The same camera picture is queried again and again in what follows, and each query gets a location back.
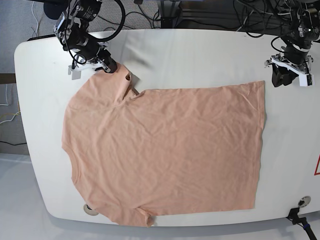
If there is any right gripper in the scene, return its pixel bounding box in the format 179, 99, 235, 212
64, 27, 118, 74

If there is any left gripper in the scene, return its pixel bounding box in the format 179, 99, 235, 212
271, 41, 312, 88

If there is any peach pink T-shirt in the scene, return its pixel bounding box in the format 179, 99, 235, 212
62, 65, 265, 227

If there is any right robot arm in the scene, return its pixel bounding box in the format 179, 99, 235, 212
53, 0, 126, 74

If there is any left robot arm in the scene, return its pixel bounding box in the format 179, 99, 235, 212
265, 0, 320, 88

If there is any dark round stand base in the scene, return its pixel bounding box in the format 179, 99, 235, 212
43, 0, 68, 20

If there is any right table grommet hole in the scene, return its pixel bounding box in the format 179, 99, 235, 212
298, 195, 311, 208

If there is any table grommet hole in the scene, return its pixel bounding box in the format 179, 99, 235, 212
83, 204, 99, 216
298, 195, 311, 208

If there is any left table grommet hole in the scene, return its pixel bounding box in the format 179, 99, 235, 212
83, 204, 99, 216

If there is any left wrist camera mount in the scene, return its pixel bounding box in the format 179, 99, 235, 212
264, 54, 315, 87

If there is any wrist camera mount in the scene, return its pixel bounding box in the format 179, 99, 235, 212
68, 54, 106, 80
264, 54, 315, 87

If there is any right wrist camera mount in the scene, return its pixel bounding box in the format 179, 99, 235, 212
68, 54, 106, 80

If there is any black aluminium frame post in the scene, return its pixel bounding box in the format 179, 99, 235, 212
156, 0, 181, 29

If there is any white floor cable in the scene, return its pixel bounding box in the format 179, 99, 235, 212
30, 0, 40, 38

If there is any black clamp with cable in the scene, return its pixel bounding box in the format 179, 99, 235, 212
286, 207, 317, 240

